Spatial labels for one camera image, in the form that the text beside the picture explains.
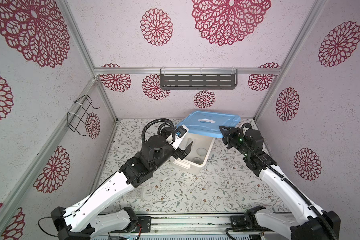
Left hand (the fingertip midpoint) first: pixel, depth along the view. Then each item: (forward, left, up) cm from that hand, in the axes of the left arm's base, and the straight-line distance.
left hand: (180, 136), depth 65 cm
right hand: (+8, -18, -2) cm, 20 cm away
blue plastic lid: (+17, -16, -10) cm, 25 cm away
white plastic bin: (+10, -11, -34) cm, 37 cm away
